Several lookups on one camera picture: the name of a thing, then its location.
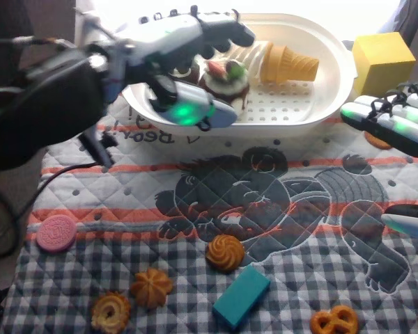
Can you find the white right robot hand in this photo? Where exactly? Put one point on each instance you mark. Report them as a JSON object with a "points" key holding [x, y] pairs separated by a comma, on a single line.
{"points": [[397, 121]]}

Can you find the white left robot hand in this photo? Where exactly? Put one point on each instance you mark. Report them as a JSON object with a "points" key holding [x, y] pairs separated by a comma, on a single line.
{"points": [[167, 35]]}

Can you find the chocolate cake with cherry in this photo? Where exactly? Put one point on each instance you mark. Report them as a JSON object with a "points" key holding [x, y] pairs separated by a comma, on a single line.
{"points": [[186, 73]]}

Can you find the toy chocolate cupcake with cream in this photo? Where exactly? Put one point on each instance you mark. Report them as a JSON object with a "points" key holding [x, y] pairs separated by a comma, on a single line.
{"points": [[226, 83]]}

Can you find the yellow object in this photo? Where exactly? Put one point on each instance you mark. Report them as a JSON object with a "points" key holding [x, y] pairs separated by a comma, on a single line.
{"points": [[289, 64]]}

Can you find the white perforated tray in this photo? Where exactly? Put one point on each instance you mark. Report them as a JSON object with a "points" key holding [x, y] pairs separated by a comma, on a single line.
{"points": [[299, 104]]}

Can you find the round brown biscuit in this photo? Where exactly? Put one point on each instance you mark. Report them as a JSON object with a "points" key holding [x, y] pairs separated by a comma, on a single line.
{"points": [[376, 142]]}

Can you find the yellow block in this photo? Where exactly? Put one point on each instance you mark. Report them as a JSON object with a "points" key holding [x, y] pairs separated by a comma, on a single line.
{"points": [[383, 62]]}

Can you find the grey quilt with bear print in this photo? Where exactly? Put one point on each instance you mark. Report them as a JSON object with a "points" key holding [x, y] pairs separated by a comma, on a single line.
{"points": [[125, 195]]}

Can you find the pretzel cookie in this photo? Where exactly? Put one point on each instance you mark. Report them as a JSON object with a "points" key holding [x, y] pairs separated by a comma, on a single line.
{"points": [[322, 321]]}

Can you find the swirl butter cookie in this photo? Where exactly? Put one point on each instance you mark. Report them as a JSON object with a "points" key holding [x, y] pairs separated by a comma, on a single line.
{"points": [[225, 253]]}

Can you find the pink sandwich cookie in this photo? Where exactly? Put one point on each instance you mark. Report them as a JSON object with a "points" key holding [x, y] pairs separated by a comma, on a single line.
{"points": [[55, 233]]}

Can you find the teal rectangular block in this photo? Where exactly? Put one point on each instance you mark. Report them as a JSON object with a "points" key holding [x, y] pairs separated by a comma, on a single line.
{"points": [[242, 297]]}

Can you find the flower-shaped butter cookie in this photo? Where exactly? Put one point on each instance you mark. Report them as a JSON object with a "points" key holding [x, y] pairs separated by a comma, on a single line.
{"points": [[152, 288]]}

